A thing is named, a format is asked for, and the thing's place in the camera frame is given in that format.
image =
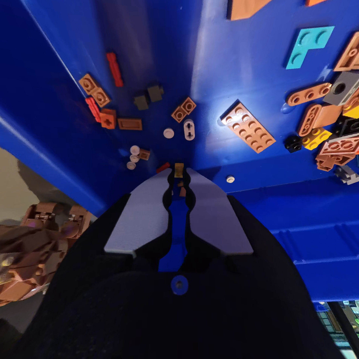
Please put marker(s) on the yellow toy plate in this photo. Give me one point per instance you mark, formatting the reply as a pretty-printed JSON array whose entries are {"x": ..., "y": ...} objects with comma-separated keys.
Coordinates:
[{"x": 179, "y": 170}]

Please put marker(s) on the nougat three-hole beam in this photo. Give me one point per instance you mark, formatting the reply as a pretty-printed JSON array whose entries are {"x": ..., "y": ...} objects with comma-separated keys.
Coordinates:
[{"x": 308, "y": 94}]

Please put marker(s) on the blue plastic bin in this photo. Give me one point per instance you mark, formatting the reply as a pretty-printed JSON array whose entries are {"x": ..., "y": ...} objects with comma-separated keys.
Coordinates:
[{"x": 238, "y": 70}]

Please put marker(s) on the nougat slope brick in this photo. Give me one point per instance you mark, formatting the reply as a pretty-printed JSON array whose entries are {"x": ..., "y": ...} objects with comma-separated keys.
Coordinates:
[{"x": 244, "y": 8}]

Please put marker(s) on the nougat flat tile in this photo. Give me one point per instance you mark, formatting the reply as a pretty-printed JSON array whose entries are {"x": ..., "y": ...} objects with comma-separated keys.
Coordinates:
[{"x": 130, "y": 124}]

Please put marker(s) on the black toy brick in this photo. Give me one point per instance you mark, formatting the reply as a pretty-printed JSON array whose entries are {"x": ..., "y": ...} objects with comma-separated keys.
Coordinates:
[{"x": 346, "y": 126}]

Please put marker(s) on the nougat two-stud plate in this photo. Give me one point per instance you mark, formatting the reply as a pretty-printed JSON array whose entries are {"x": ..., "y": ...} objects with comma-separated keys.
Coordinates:
[
  {"x": 183, "y": 110},
  {"x": 94, "y": 90}
]

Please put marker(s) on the small nougat piece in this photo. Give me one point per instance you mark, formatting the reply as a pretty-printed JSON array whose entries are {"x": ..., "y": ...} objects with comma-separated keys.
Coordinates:
[{"x": 182, "y": 190}]

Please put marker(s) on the white two-hole beam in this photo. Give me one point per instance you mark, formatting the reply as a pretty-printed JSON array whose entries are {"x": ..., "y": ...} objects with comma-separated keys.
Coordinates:
[{"x": 189, "y": 129}]

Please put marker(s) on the grey brick with hole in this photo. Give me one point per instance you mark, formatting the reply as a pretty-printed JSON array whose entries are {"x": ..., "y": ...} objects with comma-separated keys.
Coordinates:
[{"x": 340, "y": 88}]

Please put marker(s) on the colourful printed box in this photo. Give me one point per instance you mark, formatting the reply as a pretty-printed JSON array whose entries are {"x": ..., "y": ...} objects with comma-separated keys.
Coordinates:
[{"x": 339, "y": 322}]

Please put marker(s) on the small black brick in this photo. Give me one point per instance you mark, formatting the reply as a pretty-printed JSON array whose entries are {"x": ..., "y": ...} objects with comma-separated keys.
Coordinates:
[{"x": 293, "y": 143}]

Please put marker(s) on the small nougat plate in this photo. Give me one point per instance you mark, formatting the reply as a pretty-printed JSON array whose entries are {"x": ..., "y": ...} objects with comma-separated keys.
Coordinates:
[{"x": 144, "y": 154}]

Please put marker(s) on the grey clip piece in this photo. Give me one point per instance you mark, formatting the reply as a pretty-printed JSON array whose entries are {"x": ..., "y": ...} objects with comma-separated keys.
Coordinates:
[{"x": 347, "y": 175}]

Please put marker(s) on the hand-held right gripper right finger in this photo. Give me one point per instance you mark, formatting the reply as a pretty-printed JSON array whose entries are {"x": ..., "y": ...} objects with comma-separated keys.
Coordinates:
[{"x": 218, "y": 221}]

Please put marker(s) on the dark grey small brick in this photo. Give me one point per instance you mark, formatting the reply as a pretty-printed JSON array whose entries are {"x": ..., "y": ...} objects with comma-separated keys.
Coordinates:
[
  {"x": 141, "y": 102},
  {"x": 155, "y": 93}
]

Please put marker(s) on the nougat brick-built model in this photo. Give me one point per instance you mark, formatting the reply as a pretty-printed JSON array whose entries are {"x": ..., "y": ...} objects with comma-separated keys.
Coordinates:
[{"x": 33, "y": 252}]

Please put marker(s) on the orange cross-hole brick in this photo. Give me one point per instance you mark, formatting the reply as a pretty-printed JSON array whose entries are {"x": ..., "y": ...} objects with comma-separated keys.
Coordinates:
[{"x": 108, "y": 119}]

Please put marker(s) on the orange toy piece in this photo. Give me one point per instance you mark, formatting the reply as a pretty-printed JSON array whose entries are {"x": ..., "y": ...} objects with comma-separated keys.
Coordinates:
[{"x": 314, "y": 2}]

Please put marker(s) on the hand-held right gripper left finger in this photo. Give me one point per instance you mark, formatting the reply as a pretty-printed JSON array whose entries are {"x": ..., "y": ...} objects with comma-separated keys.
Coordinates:
[{"x": 137, "y": 218}]

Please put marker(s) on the nougat toy plate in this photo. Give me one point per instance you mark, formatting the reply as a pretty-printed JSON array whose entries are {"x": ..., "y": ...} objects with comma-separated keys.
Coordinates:
[{"x": 349, "y": 56}]

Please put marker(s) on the large nougat studded plate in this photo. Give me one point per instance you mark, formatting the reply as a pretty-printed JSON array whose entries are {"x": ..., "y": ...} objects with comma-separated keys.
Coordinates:
[{"x": 248, "y": 126}]

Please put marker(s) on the yellow toy brick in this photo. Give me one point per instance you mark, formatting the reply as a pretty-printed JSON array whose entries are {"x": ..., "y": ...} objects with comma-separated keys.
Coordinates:
[{"x": 352, "y": 112}]

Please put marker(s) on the teal corner plate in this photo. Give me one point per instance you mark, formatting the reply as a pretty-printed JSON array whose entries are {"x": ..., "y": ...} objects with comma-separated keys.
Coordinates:
[{"x": 304, "y": 45}]

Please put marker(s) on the yellow studded brick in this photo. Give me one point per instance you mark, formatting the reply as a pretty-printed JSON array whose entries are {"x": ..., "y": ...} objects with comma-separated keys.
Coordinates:
[{"x": 315, "y": 138}]

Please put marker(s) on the red toy bar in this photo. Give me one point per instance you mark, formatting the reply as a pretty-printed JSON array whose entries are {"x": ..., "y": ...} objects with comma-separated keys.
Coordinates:
[
  {"x": 93, "y": 110},
  {"x": 114, "y": 69}
]

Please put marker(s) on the nougat stacked plates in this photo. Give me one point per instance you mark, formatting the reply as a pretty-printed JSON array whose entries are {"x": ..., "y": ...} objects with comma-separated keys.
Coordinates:
[{"x": 336, "y": 151}]

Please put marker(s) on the small red piece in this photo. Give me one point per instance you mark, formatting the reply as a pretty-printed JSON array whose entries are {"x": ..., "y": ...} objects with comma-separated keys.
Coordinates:
[{"x": 163, "y": 167}]

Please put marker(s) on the grey desk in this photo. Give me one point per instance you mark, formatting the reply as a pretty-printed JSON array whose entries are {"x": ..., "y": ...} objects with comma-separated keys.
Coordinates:
[{"x": 11, "y": 179}]

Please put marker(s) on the nougat curved beam piece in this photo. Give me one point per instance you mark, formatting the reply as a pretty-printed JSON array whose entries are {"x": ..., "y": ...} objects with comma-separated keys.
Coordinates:
[{"x": 311, "y": 119}]

